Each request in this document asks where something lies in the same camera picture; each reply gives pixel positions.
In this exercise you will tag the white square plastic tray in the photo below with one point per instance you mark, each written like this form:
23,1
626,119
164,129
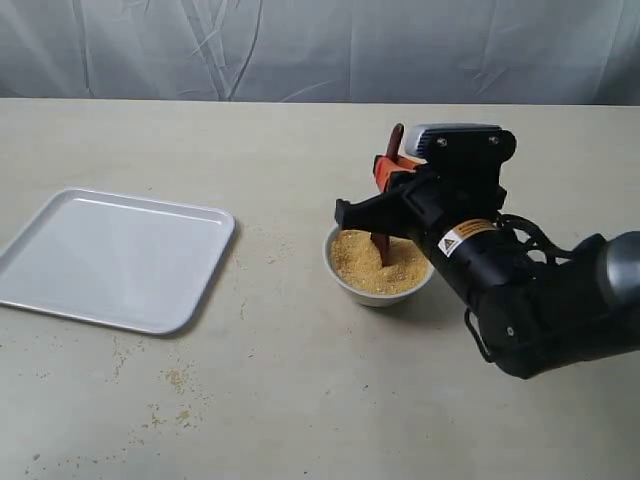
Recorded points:
118,261

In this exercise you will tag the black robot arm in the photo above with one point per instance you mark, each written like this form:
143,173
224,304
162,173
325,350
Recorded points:
585,302

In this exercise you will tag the dark brown wooden spoon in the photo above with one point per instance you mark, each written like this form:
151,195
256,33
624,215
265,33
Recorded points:
381,170

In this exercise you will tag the yellow-brown granular food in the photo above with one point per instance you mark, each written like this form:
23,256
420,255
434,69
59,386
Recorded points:
358,263

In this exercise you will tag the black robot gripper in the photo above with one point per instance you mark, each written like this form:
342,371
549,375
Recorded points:
450,208

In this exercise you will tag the white ceramic bowl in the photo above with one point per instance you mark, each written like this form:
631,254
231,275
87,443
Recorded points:
363,298

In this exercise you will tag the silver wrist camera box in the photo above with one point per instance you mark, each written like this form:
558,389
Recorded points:
458,136

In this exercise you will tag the white wrinkled backdrop curtain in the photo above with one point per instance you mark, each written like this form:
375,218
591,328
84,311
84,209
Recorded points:
532,52

